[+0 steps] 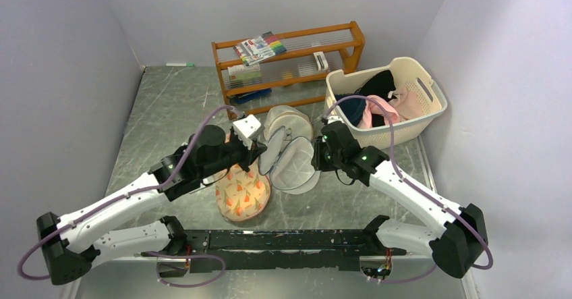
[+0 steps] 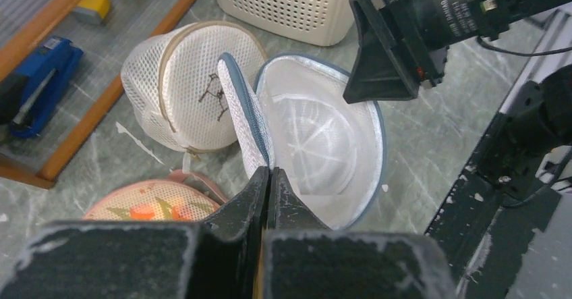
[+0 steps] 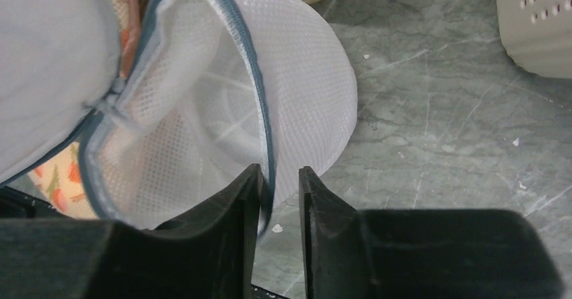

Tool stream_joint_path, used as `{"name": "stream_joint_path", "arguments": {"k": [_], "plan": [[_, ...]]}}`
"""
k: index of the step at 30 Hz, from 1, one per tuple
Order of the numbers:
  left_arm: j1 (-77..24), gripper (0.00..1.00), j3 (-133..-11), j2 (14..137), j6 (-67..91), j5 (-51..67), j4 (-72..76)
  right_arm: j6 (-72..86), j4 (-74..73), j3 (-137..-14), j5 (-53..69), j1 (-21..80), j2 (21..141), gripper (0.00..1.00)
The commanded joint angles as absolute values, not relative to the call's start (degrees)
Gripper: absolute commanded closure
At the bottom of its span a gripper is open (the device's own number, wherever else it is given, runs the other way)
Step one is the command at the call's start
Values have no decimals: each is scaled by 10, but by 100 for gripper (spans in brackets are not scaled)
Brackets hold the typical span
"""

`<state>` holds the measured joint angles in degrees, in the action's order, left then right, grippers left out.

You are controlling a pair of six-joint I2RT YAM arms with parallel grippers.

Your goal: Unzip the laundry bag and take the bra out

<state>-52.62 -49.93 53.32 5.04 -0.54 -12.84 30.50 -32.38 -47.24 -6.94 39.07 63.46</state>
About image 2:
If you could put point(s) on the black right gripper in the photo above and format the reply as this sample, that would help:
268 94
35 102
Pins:
392 61

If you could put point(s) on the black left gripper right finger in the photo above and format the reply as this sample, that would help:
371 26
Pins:
303 258

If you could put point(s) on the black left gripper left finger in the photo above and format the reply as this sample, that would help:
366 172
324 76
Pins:
214 258

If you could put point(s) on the white mesh laundry bag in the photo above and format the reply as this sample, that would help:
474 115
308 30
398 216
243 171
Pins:
292 115

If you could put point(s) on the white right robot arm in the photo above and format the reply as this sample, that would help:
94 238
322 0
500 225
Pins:
543 124

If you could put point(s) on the floral orange laundry bag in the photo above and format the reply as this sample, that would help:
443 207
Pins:
178 197

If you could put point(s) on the cream plastic laundry basket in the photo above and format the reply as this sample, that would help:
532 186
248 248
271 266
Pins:
317 22

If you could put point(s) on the beige mesh laundry bag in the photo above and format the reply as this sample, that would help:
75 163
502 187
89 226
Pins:
172 83

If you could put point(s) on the blue flat box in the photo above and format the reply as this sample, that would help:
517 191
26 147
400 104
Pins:
31 92

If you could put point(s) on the orange wooden shelf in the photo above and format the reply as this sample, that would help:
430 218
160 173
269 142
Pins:
94 88

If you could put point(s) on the yellow small block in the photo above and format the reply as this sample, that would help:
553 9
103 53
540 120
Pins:
92 11

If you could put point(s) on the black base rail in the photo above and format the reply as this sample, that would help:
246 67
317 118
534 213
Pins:
484 242

